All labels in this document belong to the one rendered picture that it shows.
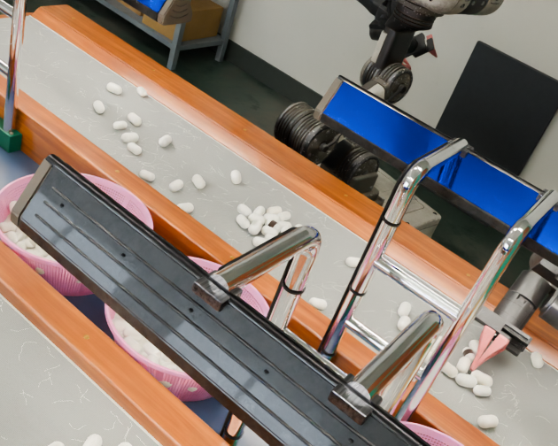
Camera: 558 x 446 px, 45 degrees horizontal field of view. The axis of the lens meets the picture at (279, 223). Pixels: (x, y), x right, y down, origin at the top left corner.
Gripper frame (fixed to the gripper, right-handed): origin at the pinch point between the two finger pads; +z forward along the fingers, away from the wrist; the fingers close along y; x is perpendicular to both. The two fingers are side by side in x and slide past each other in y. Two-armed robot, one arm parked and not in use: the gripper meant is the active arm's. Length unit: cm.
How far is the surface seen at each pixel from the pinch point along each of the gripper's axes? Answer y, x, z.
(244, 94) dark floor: -182, 180, -88
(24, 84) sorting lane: -112, -5, 8
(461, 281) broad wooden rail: -11.8, 12.4, -15.3
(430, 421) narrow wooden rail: -0.1, -13.2, 13.8
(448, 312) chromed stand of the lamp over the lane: -5.7, -29.8, 2.6
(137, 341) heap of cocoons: -40, -24, 33
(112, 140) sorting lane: -85, -3, 6
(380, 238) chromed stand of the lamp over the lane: -18.7, -33.0, 0.2
